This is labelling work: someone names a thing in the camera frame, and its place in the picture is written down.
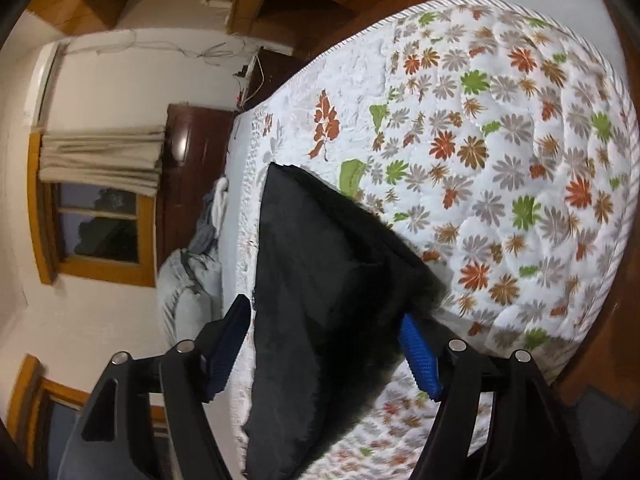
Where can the dark wooden headboard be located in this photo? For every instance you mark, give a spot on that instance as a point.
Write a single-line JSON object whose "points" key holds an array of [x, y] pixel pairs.
{"points": [[195, 150]]}

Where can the grey pillow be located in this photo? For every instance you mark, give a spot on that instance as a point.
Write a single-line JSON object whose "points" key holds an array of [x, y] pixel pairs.
{"points": [[185, 295]]}

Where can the floral quilted mattress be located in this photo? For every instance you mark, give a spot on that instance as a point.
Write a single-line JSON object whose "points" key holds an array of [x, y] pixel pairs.
{"points": [[500, 160]]}

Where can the beige curtain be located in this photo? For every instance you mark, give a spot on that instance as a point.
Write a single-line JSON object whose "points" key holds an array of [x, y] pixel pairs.
{"points": [[100, 160]]}

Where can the black pants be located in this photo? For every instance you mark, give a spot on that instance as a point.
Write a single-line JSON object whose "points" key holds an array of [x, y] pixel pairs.
{"points": [[310, 310]]}

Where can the white power strip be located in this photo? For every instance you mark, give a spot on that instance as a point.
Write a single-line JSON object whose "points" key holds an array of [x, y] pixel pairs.
{"points": [[217, 3]]}

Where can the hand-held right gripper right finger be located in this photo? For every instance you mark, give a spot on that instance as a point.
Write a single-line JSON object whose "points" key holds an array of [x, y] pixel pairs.
{"points": [[420, 360]]}

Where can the blue jeans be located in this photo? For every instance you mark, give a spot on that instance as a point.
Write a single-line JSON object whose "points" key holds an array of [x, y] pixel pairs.
{"points": [[207, 230]]}

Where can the wooden framed window with curtain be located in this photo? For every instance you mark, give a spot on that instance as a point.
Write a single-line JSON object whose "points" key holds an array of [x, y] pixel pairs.
{"points": [[100, 237]]}

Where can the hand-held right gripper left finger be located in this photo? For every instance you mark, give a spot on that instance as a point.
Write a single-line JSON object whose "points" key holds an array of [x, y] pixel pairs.
{"points": [[227, 347]]}

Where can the dark wooden bedside table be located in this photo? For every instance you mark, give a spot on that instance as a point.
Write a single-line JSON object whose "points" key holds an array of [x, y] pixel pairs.
{"points": [[280, 72]]}

